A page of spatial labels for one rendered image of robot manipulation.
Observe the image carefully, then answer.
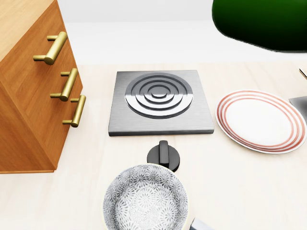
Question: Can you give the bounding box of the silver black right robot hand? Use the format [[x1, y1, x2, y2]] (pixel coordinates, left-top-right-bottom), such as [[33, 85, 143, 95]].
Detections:
[[189, 217, 217, 230]]

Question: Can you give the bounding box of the wooden cabinet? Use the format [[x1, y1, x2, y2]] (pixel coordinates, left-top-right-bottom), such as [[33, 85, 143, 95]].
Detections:
[[0, 0, 83, 174]]

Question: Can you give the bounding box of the dark green wine bottle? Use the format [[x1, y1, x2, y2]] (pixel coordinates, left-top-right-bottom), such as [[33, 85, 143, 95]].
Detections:
[[212, 0, 307, 53]]

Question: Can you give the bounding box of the grey patterned bowl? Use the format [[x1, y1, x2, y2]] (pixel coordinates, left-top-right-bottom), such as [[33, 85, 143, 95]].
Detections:
[[102, 163, 193, 230]]

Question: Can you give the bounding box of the round black stove knob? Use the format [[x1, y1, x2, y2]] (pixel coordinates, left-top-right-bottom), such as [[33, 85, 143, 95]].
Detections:
[[146, 140, 181, 173]]

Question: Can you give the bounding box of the white plate with red rings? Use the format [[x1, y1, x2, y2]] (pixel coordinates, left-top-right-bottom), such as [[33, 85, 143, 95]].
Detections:
[[215, 90, 307, 154]]

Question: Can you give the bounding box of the flat grey stove plate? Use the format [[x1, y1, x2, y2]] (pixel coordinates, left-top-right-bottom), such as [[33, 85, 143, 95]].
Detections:
[[108, 69, 215, 137]]

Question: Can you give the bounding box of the grey metallic box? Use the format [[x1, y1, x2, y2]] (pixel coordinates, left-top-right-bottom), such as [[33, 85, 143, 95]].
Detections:
[[288, 96, 307, 126]]

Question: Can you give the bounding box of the small wooden drawer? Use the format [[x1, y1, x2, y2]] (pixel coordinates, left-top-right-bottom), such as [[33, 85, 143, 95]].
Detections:
[[40, 71, 83, 170]]

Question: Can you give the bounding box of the middle wooden drawer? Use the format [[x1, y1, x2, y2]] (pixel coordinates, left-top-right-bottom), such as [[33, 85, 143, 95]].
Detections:
[[24, 45, 80, 144]]

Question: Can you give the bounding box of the large wooden drawer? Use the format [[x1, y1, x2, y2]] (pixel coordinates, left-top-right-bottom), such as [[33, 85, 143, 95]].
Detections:
[[0, 0, 72, 113]]

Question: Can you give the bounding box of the short brass drawer handle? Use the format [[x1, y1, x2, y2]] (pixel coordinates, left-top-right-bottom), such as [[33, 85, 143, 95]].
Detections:
[[62, 94, 87, 128]]

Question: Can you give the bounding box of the medium brass drawer handle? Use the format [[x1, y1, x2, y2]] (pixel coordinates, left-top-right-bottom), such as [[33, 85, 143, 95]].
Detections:
[[50, 68, 79, 102]]

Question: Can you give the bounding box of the long brass drawer handle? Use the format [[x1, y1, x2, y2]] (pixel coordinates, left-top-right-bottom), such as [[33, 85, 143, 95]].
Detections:
[[33, 31, 68, 66]]

